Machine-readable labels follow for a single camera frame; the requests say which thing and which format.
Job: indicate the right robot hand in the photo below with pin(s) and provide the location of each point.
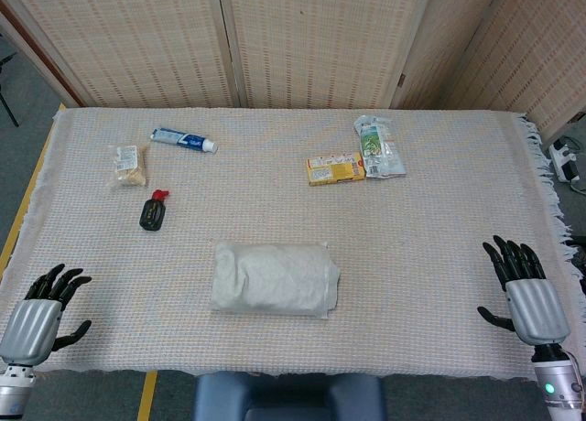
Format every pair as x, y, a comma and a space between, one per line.
538, 311

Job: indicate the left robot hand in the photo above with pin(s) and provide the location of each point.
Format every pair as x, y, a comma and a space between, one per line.
29, 329

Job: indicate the clear plastic zip bag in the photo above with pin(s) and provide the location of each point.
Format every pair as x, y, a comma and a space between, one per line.
332, 283

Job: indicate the grey garment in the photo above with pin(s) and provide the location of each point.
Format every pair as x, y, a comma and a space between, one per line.
270, 277

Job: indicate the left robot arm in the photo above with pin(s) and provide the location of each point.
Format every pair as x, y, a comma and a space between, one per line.
14, 389

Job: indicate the blue padded robot base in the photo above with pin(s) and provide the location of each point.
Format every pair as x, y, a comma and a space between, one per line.
288, 396

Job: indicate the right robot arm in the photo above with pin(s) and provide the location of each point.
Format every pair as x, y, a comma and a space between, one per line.
558, 384

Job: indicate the yellow floor tape strip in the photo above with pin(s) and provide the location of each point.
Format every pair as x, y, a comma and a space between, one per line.
25, 197
147, 396

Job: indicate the white power strip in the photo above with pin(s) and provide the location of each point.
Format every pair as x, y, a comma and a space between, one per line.
565, 160

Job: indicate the black bottle red cap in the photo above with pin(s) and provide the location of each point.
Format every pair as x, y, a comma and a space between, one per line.
152, 212

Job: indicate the beige snack packet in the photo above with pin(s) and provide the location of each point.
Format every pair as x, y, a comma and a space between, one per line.
129, 165

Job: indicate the white green snack pouch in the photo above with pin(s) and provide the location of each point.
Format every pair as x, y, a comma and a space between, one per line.
377, 148

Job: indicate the blue white toothpaste tube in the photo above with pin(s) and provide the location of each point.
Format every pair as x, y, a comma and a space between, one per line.
181, 139

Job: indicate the yellow cardboard box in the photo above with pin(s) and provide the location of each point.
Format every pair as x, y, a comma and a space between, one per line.
335, 168

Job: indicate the woven bamboo screen panel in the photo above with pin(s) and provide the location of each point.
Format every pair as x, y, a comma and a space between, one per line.
128, 41
316, 41
535, 50
439, 64

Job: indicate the woven checked tablecloth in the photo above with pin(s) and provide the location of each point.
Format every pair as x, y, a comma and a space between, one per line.
274, 210

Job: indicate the black chair frame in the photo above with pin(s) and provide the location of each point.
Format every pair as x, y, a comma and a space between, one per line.
7, 96

